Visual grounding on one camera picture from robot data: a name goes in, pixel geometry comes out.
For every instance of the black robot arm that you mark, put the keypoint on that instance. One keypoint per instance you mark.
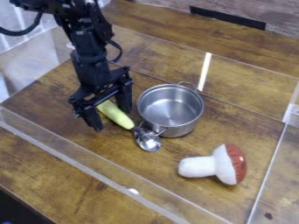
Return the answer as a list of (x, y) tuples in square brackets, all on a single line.
[(90, 33)]

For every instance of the clear acrylic enclosure wall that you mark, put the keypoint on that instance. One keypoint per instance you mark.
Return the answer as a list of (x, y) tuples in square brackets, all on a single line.
[(252, 110)]

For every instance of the small steel pot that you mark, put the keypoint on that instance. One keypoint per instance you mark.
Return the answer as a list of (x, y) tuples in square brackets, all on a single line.
[(171, 108)]

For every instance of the plush red white mushroom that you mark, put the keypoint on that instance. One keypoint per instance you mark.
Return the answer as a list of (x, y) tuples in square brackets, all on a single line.
[(226, 163)]

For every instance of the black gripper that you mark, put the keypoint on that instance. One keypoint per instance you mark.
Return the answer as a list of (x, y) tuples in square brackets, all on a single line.
[(99, 84)]

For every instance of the green handled metal spoon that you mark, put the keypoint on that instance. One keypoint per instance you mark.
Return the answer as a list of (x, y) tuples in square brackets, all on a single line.
[(146, 138)]

